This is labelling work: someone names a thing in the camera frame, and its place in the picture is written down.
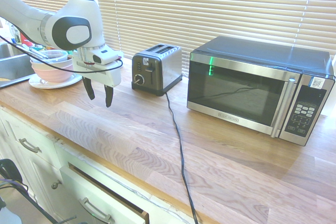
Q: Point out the open white drawer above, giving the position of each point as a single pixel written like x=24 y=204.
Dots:
x=86 y=190

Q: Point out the stainless steel two-slot toaster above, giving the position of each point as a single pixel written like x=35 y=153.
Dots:
x=168 y=66

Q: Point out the white bowl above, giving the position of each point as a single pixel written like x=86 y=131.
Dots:
x=39 y=65

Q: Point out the white plate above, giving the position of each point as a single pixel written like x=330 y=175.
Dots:
x=68 y=81

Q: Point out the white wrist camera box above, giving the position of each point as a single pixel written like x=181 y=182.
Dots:
x=105 y=54

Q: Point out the white cabinet drawer front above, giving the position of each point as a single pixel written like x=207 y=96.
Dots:
x=29 y=145

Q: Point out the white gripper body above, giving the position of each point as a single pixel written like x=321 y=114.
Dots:
x=113 y=75

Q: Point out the wide beige window blinds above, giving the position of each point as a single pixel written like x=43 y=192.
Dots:
x=210 y=6

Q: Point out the metal kitchen utensils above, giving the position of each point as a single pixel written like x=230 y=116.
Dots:
x=34 y=51

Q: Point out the stainless steel sink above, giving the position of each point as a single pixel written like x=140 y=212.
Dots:
x=13 y=66

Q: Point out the clear spray bottle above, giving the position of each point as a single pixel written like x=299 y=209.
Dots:
x=14 y=33

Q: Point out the red bottle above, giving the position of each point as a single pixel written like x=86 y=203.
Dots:
x=25 y=39

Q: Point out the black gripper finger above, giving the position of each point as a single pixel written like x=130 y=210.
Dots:
x=89 y=89
x=109 y=95

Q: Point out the stainless steel black microwave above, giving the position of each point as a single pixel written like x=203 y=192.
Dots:
x=236 y=90

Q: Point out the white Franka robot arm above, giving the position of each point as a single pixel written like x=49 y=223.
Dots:
x=26 y=16

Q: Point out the pink bowl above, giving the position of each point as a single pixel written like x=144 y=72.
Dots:
x=55 y=75

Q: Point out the white cabinet door with knob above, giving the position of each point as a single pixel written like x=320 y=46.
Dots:
x=44 y=182

